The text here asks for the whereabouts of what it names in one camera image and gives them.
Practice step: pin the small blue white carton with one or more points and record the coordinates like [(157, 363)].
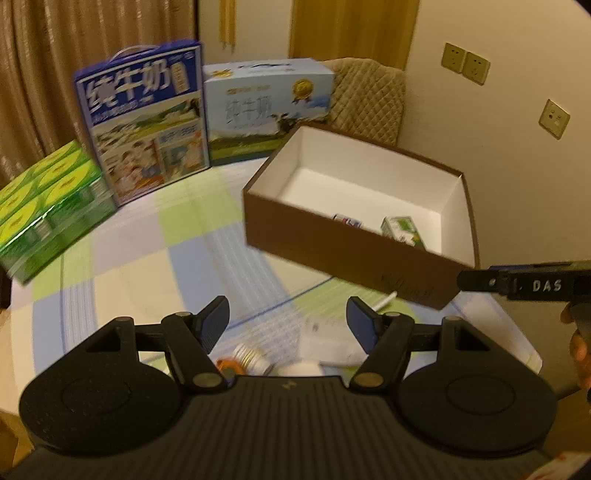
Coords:
[(347, 220)]

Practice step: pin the yellow curtain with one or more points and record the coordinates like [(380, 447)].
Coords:
[(351, 27)]

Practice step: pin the checked tablecloth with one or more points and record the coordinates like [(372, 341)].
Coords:
[(138, 277)]

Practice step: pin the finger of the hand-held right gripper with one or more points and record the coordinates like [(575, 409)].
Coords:
[(480, 280)]

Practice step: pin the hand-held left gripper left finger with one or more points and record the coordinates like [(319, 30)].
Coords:
[(214, 323)]

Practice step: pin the person's right hand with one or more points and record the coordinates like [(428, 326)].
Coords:
[(581, 360)]

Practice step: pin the brown curtain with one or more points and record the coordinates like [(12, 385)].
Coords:
[(69, 46)]

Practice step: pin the quilted beige chair cover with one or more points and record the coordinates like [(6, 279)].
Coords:
[(369, 101)]

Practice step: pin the brown cardboard box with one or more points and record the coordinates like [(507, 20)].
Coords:
[(351, 263)]

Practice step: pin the green drink carton pack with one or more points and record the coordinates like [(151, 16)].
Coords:
[(51, 207)]

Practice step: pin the light blue milk case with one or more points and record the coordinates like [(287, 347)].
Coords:
[(263, 106)]

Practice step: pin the small green white carton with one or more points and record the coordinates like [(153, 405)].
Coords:
[(402, 230)]

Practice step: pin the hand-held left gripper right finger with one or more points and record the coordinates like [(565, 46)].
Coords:
[(362, 323)]

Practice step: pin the white router with antenna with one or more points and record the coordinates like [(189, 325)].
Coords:
[(325, 339)]

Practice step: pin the beige wall socket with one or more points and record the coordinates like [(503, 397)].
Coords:
[(477, 67), (554, 118), (453, 57)]

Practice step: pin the dark blue milk case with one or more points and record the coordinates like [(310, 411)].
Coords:
[(143, 120)]

